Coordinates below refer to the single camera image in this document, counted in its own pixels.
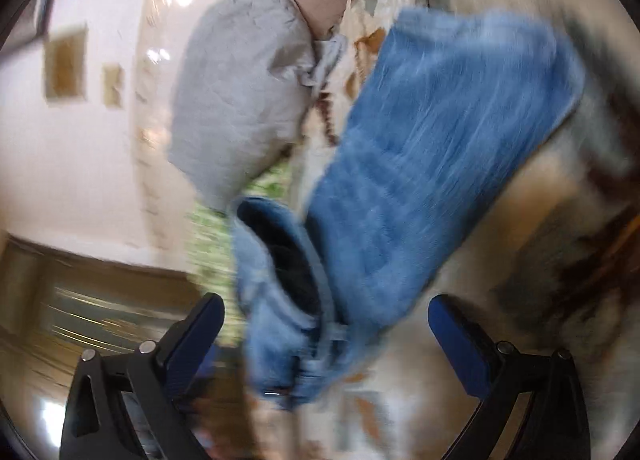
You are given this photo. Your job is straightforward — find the leaf print blanket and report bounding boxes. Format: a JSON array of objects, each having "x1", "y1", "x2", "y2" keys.
[{"x1": 240, "y1": 0, "x2": 640, "y2": 460}]

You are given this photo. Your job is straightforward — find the green patterned quilt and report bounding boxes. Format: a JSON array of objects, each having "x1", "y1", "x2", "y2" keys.
[{"x1": 186, "y1": 160, "x2": 296, "y2": 341}]

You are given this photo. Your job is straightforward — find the beige wall switch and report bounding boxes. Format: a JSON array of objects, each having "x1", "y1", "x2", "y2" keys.
[
  {"x1": 102, "y1": 64, "x2": 125, "y2": 109},
  {"x1": 44, "y1": 24, "x2": 88, "y2": 101}
]

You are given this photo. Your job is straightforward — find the grey quilted pillow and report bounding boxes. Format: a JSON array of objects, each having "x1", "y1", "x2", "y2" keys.
[{"x1": 167, "y1": 0, "x2": 348, "y2": 213}]

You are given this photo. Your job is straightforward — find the blue denim pants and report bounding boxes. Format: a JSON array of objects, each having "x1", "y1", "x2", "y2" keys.
[{"x1": 231, "y1": 7, "x2": 586, "y2": 411}]

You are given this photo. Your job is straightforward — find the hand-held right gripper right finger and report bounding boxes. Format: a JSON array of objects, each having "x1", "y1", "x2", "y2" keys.
[{"x1": 427, "y1": 294, "x2": 593, "y2": 460}]

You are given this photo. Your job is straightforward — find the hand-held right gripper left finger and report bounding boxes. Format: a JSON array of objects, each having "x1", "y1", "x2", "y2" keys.
[{"x1": 60, "y1": 292, "x2": 226, "y2": 460}]

